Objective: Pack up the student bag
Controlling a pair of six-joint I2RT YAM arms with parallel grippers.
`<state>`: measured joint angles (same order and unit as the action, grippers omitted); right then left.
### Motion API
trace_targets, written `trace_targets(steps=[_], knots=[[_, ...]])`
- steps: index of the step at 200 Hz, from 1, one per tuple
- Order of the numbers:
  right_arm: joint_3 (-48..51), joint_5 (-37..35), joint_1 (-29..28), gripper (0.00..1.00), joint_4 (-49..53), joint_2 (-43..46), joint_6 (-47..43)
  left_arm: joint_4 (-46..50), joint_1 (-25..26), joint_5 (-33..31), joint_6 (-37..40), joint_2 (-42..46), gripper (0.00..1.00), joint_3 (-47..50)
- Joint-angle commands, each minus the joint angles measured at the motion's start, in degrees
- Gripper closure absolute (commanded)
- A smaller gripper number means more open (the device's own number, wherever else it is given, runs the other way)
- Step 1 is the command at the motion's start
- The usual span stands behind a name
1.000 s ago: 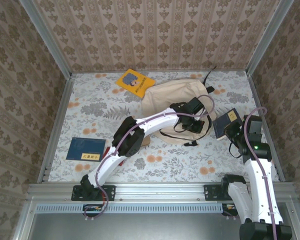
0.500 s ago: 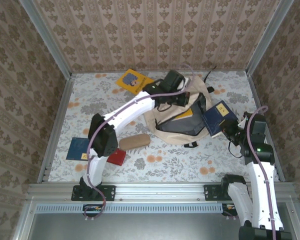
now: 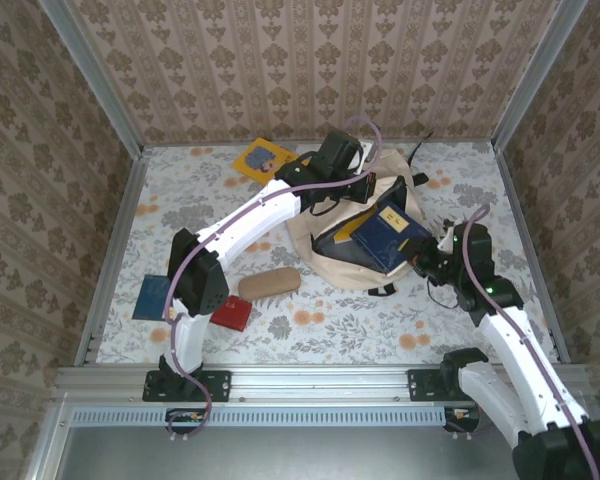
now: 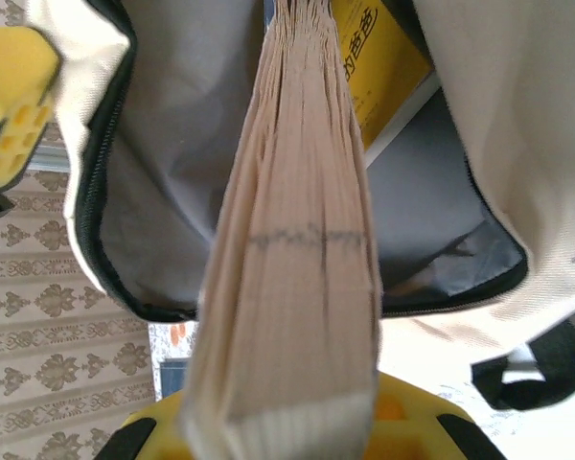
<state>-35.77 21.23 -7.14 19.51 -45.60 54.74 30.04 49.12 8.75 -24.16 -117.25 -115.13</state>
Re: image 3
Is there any red wallet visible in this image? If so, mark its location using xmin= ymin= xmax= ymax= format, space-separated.
xmin=209 ymin=294 xmax=254 ymax=332

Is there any aluminium front rail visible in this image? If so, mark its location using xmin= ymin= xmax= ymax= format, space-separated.
xmin=49 ymin=363 xmax=600 ymax=401

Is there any floral tablecloth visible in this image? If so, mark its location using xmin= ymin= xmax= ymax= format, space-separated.
xmin=94 ymin=141 xmax=561 ymax=365

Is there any grey metal panel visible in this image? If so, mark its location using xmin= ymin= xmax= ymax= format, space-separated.
xmin=54 ymin=405 xmax=600 ymax=480

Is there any grey slotted cable duct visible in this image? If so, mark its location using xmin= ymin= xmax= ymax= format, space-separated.
xmin=71 ymin=405 xmax=449 ymax=429

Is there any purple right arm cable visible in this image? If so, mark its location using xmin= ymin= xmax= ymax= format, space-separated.
xmin=442 ymin=203 xmax=600 ymax=480

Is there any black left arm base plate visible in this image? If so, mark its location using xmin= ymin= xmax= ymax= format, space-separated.
xmin=142 ymin=368 xmax=233 ymax=404

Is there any tan fabric case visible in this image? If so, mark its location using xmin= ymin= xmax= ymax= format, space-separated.
xmin=237 ymin=266 xmax=301 ymax=303

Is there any yellow book with blue pile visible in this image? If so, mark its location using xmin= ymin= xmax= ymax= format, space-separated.
xmin=231 ymin=137 xmax=301 ymax=184

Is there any aluminium side rail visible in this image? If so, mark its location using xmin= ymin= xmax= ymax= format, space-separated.
xmin=492 ymin=142 xmax=571 ymax=364
xmin=74 ymin=144 xmax=151 ymax=366

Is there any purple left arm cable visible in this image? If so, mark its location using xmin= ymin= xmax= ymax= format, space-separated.
xmin=162 ymin=115 xmax=385 ymax=444

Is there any small navy book yellow label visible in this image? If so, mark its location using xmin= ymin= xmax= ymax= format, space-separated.
xmin=131 ymin=273 xmax=174 ymax=322

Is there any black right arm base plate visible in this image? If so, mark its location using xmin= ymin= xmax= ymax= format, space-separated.
xmin=407 ymin=368 xmax=461 ymax=403

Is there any navy book with flower drawing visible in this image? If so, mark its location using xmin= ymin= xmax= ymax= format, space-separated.
xmin=352 ymin=199 xmax=434 ymax=279

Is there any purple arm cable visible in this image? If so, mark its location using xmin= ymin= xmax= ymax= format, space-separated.
xmin=162 ymin=115 xmax=385 ymax=444
xmin=442 ymin=203 xmax=600 ymax=480

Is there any aluminium corner post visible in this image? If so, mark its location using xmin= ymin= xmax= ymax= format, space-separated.
xmin=37 ymin=0 xmax=146 ymax=156
xmin=492 ymin=0 xmax=589 ymax=151

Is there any beige backpack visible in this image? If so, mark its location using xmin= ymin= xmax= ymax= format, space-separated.
xmin=284 ymin=130 xmax=436 ymax=296

